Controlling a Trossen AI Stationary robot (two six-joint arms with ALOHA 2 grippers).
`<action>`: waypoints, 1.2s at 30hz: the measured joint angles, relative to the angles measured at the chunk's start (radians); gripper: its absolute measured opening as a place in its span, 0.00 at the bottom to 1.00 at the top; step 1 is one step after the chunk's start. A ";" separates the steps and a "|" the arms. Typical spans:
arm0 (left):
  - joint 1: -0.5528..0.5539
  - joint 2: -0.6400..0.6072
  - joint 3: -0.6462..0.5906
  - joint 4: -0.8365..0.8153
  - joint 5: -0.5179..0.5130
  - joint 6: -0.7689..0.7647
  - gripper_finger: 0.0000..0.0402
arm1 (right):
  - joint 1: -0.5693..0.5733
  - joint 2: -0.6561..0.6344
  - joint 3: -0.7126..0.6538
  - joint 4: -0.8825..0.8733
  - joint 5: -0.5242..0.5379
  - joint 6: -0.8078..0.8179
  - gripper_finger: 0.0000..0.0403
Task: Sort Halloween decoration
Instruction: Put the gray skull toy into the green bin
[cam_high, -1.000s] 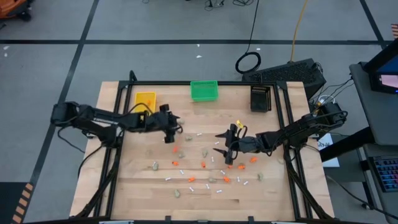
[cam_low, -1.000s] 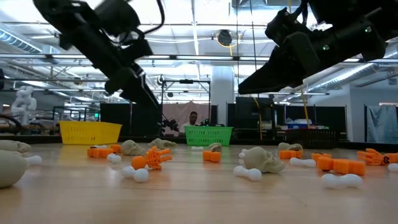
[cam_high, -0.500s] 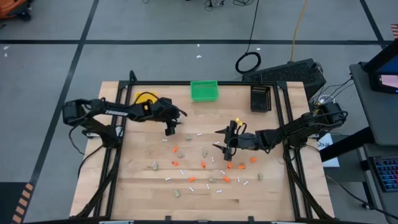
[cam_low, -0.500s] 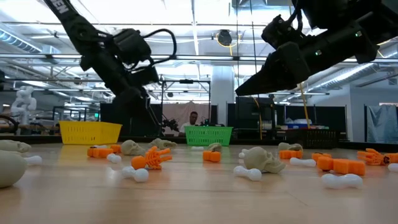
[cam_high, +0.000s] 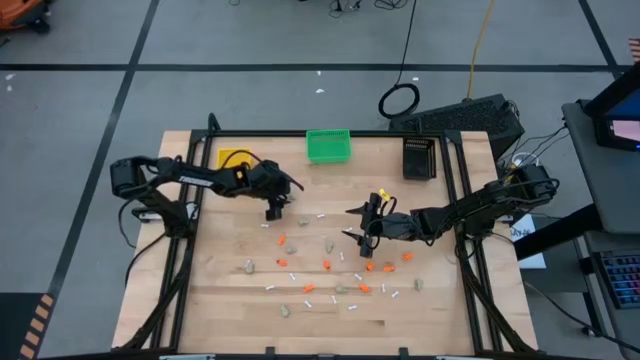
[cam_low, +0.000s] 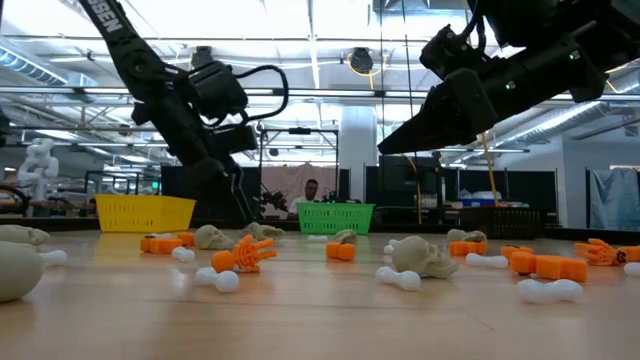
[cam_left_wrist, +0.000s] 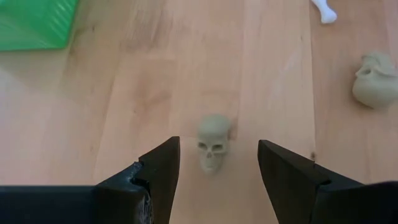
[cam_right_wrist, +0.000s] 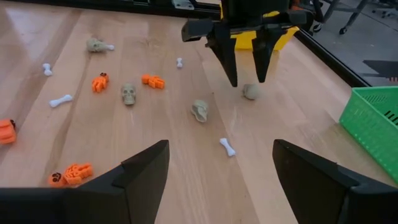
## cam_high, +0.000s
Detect long black hanging cable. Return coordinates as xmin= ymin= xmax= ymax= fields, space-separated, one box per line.
xmin=377 ymin=0 xmax=422 ymax=121

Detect green plastic basket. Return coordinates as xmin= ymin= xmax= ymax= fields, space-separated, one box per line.
xmin=305 ymin=128 xmax=353 ymax=165

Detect black monitor with lit screen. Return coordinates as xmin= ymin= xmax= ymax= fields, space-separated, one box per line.
xmin=583 ymin=62 xmax=640 ymax=153

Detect black aluminium table frame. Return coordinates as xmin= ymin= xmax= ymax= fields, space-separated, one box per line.
xmin=112 ymin=112 xmax=539 ymax=359

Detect long yellow hanging cable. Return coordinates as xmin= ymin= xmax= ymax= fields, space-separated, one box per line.
xmin=466 ymin=0 xmax=497 ymax=100

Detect grey desk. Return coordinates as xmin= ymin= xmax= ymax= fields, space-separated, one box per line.
xmin=582 ymin=230 xmax=640 ymax=360
xmin=561 ymin=98 xmax=640 ymax=236

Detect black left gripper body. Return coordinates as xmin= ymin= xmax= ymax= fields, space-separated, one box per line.
xmin=248 ymin=159 xmax=293 ymax=222

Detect black computer tower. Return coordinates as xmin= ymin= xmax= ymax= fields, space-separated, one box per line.
xmin=388 ymin=93 xmax=527 ymax=162

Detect orange floor object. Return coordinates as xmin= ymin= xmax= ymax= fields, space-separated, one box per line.
xmin=0 ymin=0 xmax=53 ymax=34

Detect yellow plastic basket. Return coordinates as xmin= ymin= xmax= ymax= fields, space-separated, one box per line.
xmin=216 ymin=146 xmax=254 ymax=171

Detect backlit computer keyboard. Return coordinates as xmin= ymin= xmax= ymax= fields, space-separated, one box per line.
xmin=593 ymin=248 xmax=640 ymax=310

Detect white paper sheet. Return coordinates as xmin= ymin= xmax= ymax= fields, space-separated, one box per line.
xmin=508 ymin=213 xmax=548 ymax=270

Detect tangled black floor cables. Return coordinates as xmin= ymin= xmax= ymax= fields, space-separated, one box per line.
xmin=327 ymin=0 xmax=416 ymax=12

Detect white coiled cable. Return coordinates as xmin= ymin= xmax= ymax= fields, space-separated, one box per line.
xmin=501 ymin=151 xmax=542 ymax=171

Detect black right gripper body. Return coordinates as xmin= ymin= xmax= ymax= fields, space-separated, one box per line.
xmin=360 ymin=192 xmax=422 ymax=259

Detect black plastic basket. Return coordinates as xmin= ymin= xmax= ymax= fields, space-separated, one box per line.
xmin=401 ymin=136 xmax=438 ymax=182

